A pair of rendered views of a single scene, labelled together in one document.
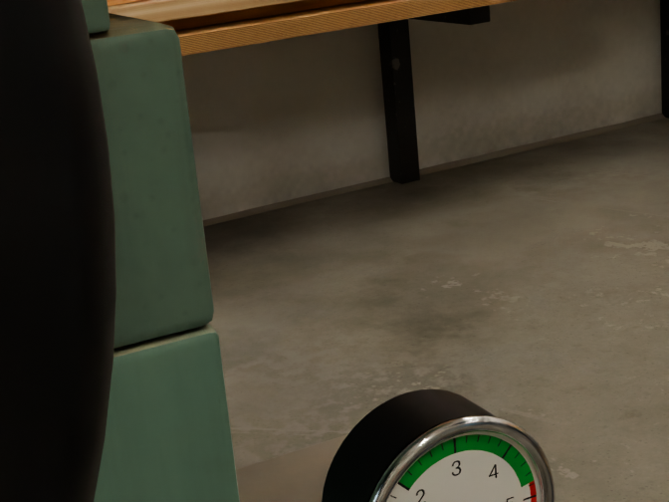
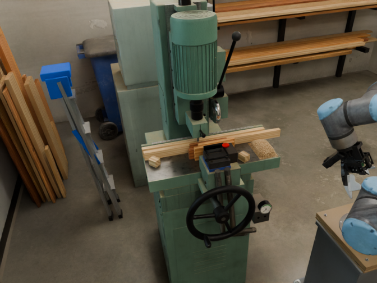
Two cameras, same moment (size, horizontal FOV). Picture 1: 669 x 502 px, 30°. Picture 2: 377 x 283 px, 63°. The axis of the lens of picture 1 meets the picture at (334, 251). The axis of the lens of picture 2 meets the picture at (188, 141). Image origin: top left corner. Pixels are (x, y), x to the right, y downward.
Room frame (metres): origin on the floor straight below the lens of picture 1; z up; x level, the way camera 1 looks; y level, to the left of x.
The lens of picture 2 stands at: (-0.79, 0.06, 1.73)
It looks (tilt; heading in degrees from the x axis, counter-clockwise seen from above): 33 degrees down; 13
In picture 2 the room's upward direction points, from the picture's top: 3 degrees counter-clockwise
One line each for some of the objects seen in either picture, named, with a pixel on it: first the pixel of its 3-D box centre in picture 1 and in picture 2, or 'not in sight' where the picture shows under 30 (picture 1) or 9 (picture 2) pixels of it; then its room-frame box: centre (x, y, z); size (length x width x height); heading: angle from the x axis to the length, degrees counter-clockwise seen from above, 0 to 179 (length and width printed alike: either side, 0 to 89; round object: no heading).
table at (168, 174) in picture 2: not in sight; (213, 167); (0.32, 0.22, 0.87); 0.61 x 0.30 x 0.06; 115
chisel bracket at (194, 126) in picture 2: not in sight; (196, 124); (0.42, 0.31, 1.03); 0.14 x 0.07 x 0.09; 25
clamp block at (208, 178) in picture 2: not in sight; (219, 169); (0.25, 0.19, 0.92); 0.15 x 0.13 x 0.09; 115
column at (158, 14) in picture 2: not in sight; (181, 76); (0.66, 0.43, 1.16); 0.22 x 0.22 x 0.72; 25
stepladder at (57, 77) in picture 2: not in sight; (87, 149); (0.76, 1.14, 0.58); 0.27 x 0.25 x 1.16; 120
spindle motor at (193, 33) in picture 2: not in sight; (194, 55); (0.40, 0.30, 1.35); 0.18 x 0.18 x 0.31
